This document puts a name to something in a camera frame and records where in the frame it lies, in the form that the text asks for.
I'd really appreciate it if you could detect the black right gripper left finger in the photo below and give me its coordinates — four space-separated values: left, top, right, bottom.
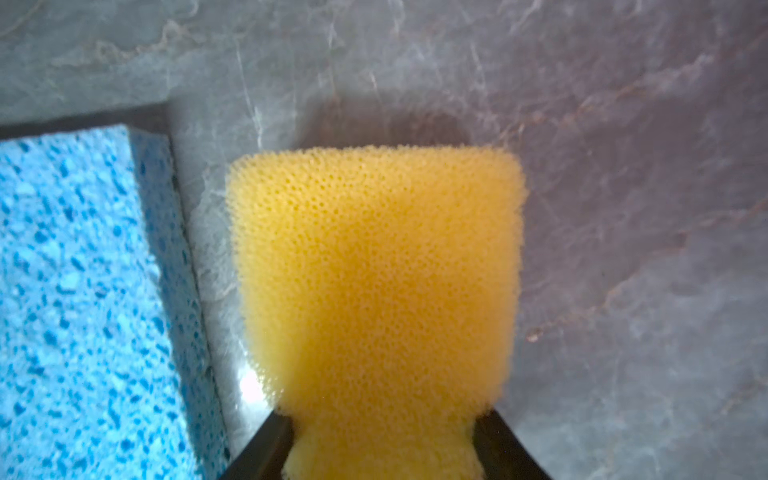
219 412 294 480

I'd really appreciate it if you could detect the blue sponge right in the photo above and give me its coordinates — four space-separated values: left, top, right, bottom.
1 125 228 479

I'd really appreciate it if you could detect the yellow sponge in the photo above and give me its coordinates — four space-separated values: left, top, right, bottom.
226 146 527 479

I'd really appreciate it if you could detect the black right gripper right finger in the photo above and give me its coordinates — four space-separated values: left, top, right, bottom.
473 409 551 480

